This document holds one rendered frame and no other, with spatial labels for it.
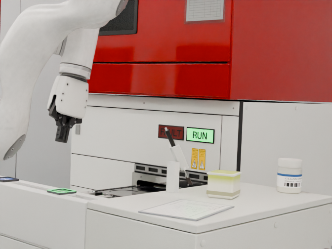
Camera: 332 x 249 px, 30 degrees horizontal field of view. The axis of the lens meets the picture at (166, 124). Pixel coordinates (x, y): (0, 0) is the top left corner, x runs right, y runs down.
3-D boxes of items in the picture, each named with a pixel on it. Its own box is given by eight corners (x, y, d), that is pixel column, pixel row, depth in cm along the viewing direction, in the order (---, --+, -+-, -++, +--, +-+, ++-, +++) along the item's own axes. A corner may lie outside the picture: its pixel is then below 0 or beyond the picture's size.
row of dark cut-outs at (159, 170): (135, 170, 228) (135, 163, 228) (232, 186, 199) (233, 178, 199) (134, 170, 228) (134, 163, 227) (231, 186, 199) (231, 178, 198)
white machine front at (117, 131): (74, 190, 255) (77, 93, 252) (237, 224, 201) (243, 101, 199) (68, 191, 252) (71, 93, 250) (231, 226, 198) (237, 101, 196)
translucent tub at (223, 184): (214, 193, 171) (215, 169, 171) (240, 196, 168) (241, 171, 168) (205, 197, 164) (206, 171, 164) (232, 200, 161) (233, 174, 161)
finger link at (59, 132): (62, 116, 165) (57, 141, 165) (52, 114, 163) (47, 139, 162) (69, 117, 163) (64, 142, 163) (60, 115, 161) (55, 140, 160)
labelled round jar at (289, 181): (284, 188, 184) (285, 157, 184) (305, 192, 180) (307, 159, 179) (271, 191, 179) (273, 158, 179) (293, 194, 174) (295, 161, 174)
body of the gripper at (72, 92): (79, 79, 172) (71, 118, 171) (50, 69, 164) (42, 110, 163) (97, 79, 167) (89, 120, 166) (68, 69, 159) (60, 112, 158)
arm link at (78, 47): (59, 60, 161) (94, 68, 163) (69, 11, 162) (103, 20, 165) (55, 64, 169) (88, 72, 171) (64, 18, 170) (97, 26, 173)
